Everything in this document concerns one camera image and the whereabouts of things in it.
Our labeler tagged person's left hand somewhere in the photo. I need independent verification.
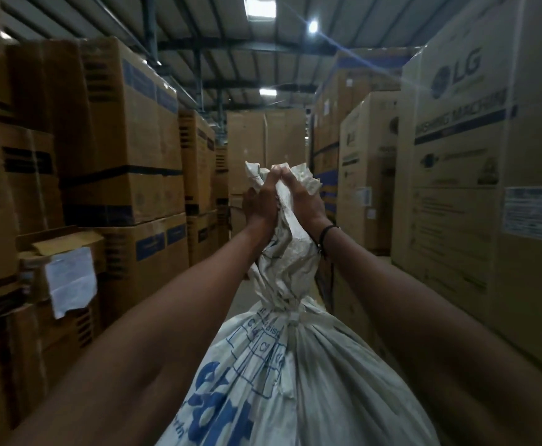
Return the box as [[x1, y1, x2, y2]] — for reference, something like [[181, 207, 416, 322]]
[[242, 165, 284, 240]]

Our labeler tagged person's right hand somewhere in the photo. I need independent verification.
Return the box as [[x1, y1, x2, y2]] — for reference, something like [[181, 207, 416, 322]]
[[278, 167, 333, 240]]

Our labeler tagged short white tie strip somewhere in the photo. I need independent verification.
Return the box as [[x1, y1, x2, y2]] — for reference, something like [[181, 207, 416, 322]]
[[278, 308, 305, 328]]

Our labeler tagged white woven sack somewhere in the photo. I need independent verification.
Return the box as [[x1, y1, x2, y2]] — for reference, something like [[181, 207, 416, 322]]
[[155, 161, 441, 446]]

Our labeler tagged person's right forearm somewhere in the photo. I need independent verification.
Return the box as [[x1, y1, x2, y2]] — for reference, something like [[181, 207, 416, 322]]
[[319, 227, 542, 446]]

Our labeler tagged person's left forearm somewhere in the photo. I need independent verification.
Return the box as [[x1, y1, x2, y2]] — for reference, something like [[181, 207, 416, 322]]
[[6, 225, 274, 446]]

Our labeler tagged black wrist band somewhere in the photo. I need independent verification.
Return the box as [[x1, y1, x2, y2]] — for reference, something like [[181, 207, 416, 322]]
[[316, 224, 342, 261]]

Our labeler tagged medium tall cardboard box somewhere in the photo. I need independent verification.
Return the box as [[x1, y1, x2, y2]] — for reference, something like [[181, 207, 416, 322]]
[[337, 90, 402, 254]]

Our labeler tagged pale plain cardboard box pair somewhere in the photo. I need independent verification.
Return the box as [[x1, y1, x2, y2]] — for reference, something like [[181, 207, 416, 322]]
[[226, 110, 309, 198]]

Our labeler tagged row of stacked cardboard boxes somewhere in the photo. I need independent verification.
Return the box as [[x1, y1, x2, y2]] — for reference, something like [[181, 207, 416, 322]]
[[0, 0, 230, 446]]

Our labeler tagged huge cardboard box with sticker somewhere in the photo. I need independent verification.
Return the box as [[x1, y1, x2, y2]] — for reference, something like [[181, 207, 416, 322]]
[[390, 0, 542, 382]]

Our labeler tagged rectangular ceiling light panel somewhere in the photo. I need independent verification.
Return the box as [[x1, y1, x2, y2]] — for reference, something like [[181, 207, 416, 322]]
[[244, 0, 278, 20]]

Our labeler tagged white paper sheet label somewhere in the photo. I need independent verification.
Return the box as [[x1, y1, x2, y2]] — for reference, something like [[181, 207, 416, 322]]
[[44, 247, 99, 320]]

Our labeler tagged rectangular white box sticker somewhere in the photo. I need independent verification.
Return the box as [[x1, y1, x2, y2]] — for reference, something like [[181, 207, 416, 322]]
[[502, 185, 542, 245]]

